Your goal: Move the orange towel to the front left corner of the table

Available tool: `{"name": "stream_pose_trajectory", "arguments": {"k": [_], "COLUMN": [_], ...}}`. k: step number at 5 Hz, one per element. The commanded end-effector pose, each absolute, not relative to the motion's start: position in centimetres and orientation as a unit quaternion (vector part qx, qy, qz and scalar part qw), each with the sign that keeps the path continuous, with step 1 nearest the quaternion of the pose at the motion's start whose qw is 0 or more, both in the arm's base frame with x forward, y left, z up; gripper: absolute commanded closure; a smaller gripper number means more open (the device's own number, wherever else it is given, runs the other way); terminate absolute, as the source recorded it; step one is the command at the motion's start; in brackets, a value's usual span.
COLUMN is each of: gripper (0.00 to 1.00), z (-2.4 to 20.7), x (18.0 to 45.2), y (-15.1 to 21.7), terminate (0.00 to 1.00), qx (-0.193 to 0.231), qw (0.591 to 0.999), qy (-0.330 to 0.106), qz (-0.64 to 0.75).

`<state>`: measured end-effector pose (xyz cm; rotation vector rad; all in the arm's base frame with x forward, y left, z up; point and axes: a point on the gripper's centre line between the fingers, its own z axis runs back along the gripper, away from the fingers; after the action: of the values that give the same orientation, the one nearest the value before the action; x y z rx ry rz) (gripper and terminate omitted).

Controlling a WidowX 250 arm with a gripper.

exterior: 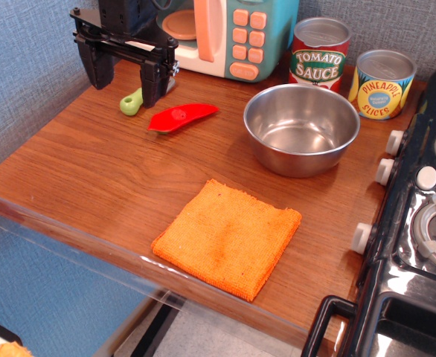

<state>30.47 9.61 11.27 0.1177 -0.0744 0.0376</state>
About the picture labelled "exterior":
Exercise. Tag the white stove knob middle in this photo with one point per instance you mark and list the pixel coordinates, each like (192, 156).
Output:
(383, 171)

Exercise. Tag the black oven door handle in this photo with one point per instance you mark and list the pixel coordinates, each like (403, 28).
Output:
(330, 306)

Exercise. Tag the green handled toy spatula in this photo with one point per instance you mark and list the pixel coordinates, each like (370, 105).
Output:
(131, 104)

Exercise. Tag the white stove knob front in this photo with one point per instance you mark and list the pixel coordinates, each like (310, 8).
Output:
(361, 236)

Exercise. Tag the white stove knob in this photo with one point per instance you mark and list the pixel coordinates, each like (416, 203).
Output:
(383, 171)
(361, 236)
(394, 141)

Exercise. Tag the stainless steel bowl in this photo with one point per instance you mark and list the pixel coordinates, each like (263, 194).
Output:
(298, 130)

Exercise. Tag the orange fuzzy object bottom left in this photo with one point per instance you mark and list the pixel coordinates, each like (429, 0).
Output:
(13, 349)

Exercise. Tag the tomato sauce can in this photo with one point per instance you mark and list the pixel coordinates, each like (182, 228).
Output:
(319, 52)

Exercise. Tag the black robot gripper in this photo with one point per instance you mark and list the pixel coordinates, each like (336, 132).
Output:
(126, 29)

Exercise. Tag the white round stove button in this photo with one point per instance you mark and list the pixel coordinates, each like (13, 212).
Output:
(426, 178)

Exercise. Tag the orange towel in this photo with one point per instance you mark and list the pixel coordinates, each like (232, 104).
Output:
(228, 239)

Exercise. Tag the red plastic toy pepper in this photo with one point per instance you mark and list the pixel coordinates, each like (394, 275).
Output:
(176, 117)

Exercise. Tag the black toy stove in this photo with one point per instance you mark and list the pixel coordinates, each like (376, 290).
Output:
(396, 300)

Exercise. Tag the white stove knob rear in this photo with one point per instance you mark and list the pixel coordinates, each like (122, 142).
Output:
(394, 141)

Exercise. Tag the toy microwave teal and peach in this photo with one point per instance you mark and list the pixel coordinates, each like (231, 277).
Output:
(237, 40)

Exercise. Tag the pineapple slices can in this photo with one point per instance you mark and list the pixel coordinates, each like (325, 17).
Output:
(381, 83)

